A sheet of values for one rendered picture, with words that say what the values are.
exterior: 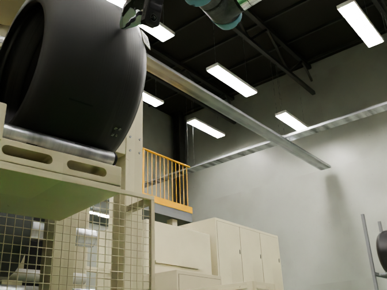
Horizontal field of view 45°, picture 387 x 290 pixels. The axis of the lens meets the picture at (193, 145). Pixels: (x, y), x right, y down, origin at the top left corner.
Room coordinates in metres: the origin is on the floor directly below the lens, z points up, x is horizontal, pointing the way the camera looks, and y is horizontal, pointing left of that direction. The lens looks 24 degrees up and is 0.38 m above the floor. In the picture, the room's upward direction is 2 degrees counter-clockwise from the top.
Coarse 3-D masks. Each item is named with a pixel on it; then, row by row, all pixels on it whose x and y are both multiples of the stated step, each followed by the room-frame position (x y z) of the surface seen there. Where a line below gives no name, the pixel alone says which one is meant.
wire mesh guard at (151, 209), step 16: (128, 192) 1.86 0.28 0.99; (0, 224) 1.53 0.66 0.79; (112, 224) 1.82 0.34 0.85; (48, 240) 1.65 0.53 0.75; (112, 240) 1.82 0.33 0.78; (16, 272) 1.58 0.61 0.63; (128, 272) 1.88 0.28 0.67; (16, 288) 1.58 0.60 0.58; (96, 288) 1.78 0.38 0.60; (128, 288) 1.88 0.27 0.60
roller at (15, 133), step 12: (12, 132) 1.05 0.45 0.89; (24, 132) 1.07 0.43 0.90; (36, 132) 1.10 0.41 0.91; (36, 144) 1.10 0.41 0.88; (48, 144) 1.12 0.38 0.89; (60, 144) 1.14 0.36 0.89; (72, 144) 1.16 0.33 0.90; (84, 144) 1.19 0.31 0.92; (84, 156) 1.20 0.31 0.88; (96, 156) 1.22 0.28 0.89; (108, 156) 1.24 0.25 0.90
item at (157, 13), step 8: (152, 0) 0.97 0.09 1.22; (160, 0) 0.98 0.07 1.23; (144, 8) 0.98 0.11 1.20; (152, 8) 0.97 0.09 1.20; (160, 8) 0.99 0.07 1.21; (144, 16) 0.98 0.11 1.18; (152, 16) 0.98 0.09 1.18; (160, 16) 1.00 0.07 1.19; (144, 24) 0.99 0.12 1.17; (152, 24) 0.99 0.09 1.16
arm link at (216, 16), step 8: (224, 0) 0.92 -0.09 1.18; (232, 0) 0.93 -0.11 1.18; (240, 0) 0.93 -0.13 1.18; (248, 0) 0.93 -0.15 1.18; (256, 0) 0.93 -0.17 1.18; (216, 8) 0.93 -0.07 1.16; (224, 8) 0.94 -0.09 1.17; (232, 8) 0.95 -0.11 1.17; (240, 8) 0.95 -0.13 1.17; (208, 16) 0.98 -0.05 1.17; (216, 16) 0.96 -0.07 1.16; (224, 16) 0.97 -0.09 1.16; (232, 16) 0.97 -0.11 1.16; (240, 16) 1.00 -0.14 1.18; (216, 24) 1.01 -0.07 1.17; (224, 24) 1.00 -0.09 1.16; (232, 24) 1.00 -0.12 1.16
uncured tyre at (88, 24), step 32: (32, 0) 1.13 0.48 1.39; (64, 0) 1.02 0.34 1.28; (96, 0) 1.08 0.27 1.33; (32, 32) 1.35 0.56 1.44; (64, 32) 1.01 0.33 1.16; (96, 32) 1.05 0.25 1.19; (128, 32) 1.12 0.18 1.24; (0, 64) 1.34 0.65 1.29; (32, 64) 1.45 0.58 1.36; (64, 64) 1.03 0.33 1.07; (96, 64) 1.07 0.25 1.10; (128, 64) 1.13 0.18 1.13; (0, 96) 1.43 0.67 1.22; (32, 96) 1.08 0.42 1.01; (64, 96) 1.07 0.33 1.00; (96, 96) 1.11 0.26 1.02; (128, 96) 1.16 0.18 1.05; (32, 128) 1.13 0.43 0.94; (64, 128) 1.14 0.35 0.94; (96, 128) 1.18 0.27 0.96; (128, 128) 1.26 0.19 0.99
